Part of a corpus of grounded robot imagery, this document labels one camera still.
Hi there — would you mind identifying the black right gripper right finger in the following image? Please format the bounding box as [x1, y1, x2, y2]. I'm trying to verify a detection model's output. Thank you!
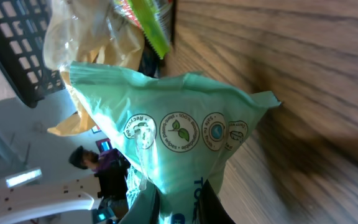
[196, 180, 235, 224]

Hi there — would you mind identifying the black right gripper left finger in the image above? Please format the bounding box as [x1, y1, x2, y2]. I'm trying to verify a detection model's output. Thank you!
[119, 182, 160, 224]

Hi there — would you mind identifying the teal wipes packet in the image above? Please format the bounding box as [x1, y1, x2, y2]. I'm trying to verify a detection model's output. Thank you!
[70, 62, 280, 223]

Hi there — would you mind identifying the brown nut snack bag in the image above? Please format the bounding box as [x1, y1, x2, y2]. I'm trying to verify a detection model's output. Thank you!
[43, 0, 145, 136]

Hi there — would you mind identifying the green Haribo candy bag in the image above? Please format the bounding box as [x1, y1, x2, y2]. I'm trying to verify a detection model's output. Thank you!
[111, 0, 175, 59]

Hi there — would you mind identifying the blue snack packet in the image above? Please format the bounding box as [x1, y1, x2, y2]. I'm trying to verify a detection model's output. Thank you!
[138, 42, 160, 78]

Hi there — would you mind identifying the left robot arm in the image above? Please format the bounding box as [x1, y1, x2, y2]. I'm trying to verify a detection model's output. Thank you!
[0, 175, 101, 223]

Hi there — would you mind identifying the person in background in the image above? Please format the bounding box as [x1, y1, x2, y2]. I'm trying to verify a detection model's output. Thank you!
[68, 146, 131, 219]

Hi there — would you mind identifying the grey plastic mesh basket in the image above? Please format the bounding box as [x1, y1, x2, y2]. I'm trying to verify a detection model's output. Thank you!
[0, 0, 64, 108]

